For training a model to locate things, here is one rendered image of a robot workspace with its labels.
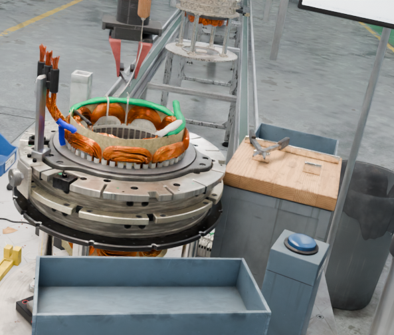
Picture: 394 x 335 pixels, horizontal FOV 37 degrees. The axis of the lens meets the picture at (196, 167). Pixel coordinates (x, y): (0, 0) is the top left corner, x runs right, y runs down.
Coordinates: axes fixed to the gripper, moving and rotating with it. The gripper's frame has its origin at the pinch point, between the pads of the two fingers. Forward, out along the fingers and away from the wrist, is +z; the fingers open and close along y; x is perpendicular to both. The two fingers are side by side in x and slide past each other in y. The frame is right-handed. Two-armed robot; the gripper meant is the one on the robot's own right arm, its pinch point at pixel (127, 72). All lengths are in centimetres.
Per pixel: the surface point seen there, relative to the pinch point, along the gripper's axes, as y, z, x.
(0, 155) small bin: 30, 39, -46
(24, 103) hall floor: 61, 124, -327
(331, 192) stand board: -34.0, 9.9, 22.0
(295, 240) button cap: -24.6, 11.7, 35.1
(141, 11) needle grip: -0.3, -14.5, 20.1
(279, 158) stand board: -28.5, 10.2, 9.0
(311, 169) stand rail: -32.5, 9.2, 14.8
